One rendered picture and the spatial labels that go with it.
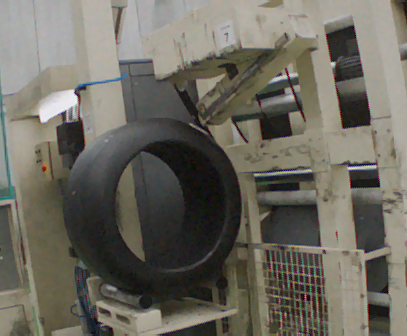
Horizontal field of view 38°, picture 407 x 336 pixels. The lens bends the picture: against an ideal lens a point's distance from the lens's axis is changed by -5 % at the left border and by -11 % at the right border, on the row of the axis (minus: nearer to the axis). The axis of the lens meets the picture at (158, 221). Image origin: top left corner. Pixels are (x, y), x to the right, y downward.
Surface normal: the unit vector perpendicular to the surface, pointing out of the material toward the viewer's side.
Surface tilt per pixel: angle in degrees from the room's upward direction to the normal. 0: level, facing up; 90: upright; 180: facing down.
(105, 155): 60
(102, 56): 90
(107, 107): 90
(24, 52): 90
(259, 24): 90
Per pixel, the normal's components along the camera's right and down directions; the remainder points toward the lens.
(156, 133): 0.39, -0.17
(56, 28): 0.30, 0.04
